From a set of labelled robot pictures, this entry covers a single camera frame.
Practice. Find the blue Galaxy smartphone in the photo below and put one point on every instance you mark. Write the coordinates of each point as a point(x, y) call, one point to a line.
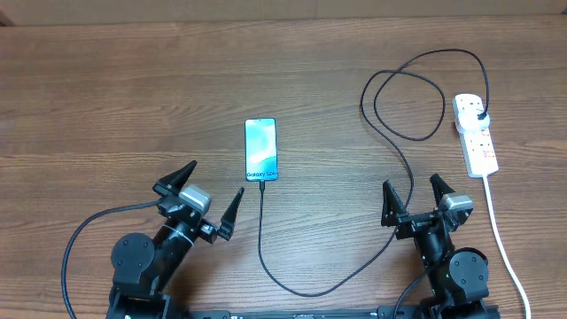
point(261, 158)

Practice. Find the white power strip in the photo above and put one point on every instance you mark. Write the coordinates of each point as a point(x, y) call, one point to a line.
point(477, 147)

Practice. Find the white charger plug adapter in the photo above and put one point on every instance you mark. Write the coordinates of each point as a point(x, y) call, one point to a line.
point(469, 122)

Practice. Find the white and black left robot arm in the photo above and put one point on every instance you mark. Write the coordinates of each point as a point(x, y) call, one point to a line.
point(144, 265)

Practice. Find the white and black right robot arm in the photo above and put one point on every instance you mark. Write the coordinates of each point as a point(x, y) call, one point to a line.
point(453, 284)

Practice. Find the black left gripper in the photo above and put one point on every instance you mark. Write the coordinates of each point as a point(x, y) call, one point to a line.
point(207, 230)

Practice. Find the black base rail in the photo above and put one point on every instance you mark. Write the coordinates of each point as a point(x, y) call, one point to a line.
point(310, 314)

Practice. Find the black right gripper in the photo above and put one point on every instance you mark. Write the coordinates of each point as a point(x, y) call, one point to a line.
point(393, 209)

